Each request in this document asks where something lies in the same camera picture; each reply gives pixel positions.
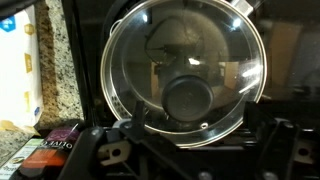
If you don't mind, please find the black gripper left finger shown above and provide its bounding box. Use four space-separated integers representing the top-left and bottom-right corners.
117 99 176 180

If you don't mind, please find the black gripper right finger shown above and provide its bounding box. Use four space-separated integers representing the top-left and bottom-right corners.
244 101 301 180

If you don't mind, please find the black pot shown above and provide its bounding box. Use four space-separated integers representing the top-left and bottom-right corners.
101 0 268 148

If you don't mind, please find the black electric stove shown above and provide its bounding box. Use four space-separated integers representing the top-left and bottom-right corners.
61 0 320 180

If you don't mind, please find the purple olive oil box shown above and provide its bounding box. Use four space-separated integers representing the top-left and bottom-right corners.
18 125 82 180

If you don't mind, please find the green and white box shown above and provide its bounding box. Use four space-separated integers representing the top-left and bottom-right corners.
0 137 45 180

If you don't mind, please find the white box with blue print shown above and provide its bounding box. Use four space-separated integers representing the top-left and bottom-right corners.
0 4 45 128

